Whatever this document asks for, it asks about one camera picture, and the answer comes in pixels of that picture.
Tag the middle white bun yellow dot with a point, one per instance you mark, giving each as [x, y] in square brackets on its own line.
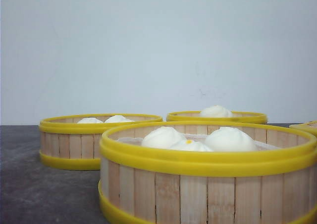
[190, 145]

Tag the bamboo steamer basket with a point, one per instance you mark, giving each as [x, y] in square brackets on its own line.
[71, 146]
[242, 117]
[141, 185]

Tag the left white bun front basket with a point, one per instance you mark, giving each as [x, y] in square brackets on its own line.
[162, 138]

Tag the right white bun front basket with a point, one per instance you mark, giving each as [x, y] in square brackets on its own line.
[229, 139]

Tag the white bun basket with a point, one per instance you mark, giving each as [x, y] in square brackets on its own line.
[216, 111]
[89, 120]
[229, 139]
[162, 138]
[117, 119]

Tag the white bun rear basket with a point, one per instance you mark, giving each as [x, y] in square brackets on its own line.
[216, 111]

